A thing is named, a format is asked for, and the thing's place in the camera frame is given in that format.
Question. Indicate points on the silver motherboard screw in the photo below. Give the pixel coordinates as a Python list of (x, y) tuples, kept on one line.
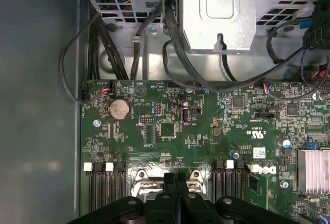
[(283, 184), (96, 122)]

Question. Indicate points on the CPU socket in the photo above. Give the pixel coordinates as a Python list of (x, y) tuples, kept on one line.
[(141, 174)]

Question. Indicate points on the silver coin battery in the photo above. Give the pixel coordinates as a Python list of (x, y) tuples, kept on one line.
[(119, 109)]

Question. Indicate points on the green motherboard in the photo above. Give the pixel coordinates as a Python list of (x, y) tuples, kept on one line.
[(206, 136)]

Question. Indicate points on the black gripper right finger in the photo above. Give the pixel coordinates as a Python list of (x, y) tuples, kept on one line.
[(183, 185)]

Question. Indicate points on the silver metal drive cage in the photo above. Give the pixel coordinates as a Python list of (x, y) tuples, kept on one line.
[(219, 22)]

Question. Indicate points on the internal USB port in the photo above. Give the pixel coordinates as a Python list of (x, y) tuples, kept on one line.
[(185, 115)]

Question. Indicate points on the silver finned heat sink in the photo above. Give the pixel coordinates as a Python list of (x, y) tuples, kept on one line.
[(313, 169)]

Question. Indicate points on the RAM slot with black clips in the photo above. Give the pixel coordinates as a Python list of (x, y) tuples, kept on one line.
[(241, 165), (98, 168), (219, 165), (120, 168)]

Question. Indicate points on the black PC case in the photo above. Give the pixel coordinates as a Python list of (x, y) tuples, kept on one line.
[(38, 105)]

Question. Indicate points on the metal socket cover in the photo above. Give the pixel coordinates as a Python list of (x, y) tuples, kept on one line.
[(150, 188)]

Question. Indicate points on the RAM slot with white clips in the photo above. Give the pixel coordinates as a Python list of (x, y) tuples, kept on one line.
[(88, 167), (250, 167), (229, 164), (109, 167)]

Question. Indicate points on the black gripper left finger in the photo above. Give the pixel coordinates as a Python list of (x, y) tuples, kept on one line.
[(168, 182)]

